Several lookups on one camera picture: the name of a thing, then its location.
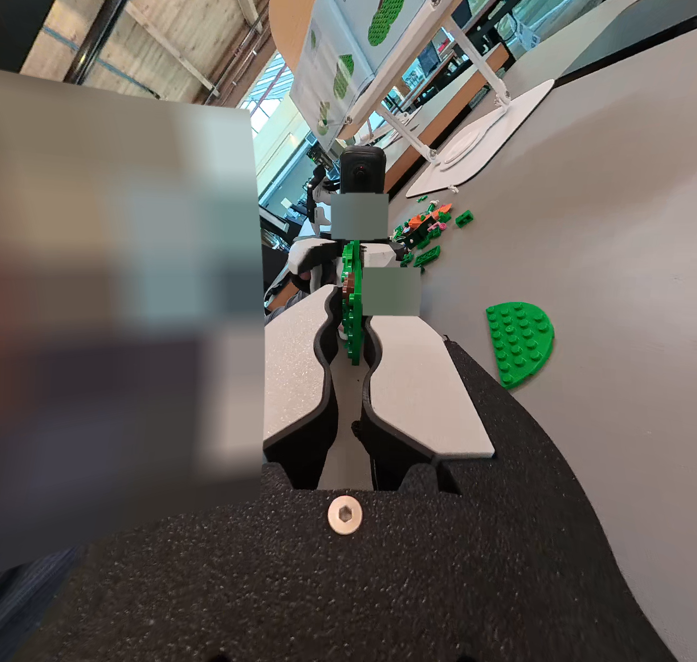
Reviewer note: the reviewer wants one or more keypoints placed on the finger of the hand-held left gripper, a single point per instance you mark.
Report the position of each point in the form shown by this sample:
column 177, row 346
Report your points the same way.
column 300, row 252
column 378, row 256

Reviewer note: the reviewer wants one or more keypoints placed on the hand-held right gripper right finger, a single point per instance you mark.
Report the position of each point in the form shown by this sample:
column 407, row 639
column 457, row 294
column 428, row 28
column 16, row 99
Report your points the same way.
column 424, row 395

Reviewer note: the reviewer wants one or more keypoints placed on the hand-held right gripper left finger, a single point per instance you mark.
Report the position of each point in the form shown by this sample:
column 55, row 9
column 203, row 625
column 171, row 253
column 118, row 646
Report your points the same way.
column 297, row 379

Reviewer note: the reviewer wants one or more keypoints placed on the green lego plate assembly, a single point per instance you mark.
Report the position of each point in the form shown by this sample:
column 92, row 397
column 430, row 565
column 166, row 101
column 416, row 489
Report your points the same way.
column 354, row 302

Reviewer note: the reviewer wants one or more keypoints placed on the person's left forearm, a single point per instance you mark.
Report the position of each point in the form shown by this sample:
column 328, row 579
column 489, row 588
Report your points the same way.
column 283, row 305

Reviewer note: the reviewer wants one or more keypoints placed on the pile of loose lego pieces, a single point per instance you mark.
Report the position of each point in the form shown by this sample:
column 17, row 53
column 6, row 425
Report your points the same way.
column 427, row 256

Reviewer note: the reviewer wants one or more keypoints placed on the small green lego brick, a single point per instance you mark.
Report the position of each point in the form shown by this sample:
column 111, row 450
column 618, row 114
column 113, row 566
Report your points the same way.
column 464, row 219

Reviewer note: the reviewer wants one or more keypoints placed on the green half-round lego plate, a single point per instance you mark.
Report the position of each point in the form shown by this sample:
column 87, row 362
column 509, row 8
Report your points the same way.
column 520, row 343

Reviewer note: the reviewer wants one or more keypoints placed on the lego instruction booklet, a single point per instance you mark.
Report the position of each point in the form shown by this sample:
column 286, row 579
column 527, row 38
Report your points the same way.
column 348, row 36

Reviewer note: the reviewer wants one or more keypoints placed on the white and black device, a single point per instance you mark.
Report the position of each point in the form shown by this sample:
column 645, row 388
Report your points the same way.
column 322, row 215

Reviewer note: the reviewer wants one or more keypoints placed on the white stand with instruction sheet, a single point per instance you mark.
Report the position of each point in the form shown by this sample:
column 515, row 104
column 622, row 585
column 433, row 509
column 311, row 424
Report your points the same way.
column 468, row 109

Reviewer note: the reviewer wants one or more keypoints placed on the black desk mat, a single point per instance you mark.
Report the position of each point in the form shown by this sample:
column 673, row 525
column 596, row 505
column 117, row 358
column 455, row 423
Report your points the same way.
column 626, row 36

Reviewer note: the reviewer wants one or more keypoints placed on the person's dark blue clothing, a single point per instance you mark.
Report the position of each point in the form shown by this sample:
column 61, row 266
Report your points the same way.
column 22, row 607

